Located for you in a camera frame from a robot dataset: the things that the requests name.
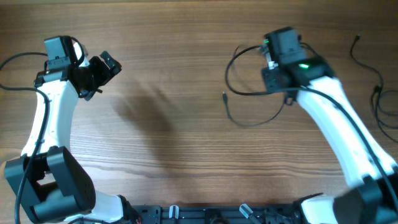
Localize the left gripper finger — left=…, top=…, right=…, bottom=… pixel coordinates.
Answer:
left=100, top=51, right=122, bottom=77
left=79, top=89, right=103, bottom=101

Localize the long black USB cable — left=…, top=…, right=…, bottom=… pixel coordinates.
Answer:
left=222, top=91, right=287, bottom=128

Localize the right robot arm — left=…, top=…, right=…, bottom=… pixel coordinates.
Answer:
left=262, top=27, right=397, bottom=223

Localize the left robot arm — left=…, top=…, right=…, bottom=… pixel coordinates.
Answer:
left=4, top=35, right=134, bottom=223

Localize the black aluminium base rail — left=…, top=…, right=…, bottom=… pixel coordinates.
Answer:
left=133, top=203, right=307, bottom=224

